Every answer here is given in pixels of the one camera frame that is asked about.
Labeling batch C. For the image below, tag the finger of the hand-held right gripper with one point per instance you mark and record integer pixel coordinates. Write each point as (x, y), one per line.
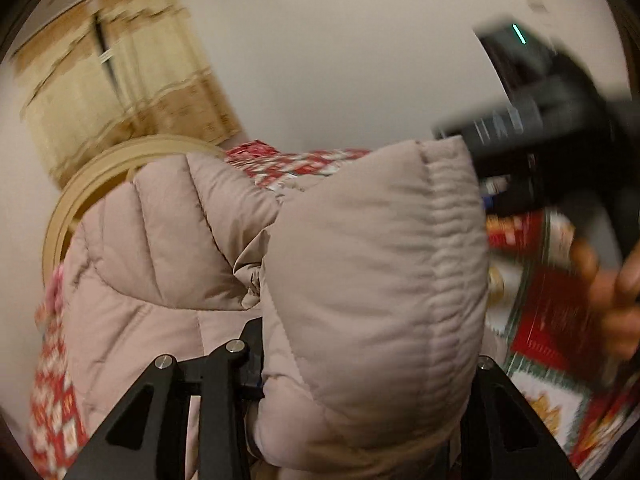
(515, 195)

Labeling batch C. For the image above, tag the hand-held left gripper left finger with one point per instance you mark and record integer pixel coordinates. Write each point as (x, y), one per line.
(235, 370)

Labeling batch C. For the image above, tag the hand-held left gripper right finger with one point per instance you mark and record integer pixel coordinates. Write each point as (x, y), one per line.
(480, 395)

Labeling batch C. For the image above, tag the beige quilted puffer jacket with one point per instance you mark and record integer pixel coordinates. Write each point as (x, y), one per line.
(360, 270)

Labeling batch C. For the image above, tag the person's right hand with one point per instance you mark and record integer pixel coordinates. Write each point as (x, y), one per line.
(620, 310)

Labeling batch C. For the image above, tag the red printed patchwork bedspread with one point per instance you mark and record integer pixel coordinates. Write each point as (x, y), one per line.
(550, 320)

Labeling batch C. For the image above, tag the pink blanket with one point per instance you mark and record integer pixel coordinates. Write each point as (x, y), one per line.
(52, 295)

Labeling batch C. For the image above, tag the red printed cloth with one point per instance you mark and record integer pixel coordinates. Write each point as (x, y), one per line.
(250, 155)

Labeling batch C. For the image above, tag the cream wooden bed headboard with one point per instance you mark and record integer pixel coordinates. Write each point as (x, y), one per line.
(90, 180)

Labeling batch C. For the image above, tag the beige floral curtain panel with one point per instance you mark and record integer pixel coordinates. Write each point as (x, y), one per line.
(70, 110)
(170, 75)

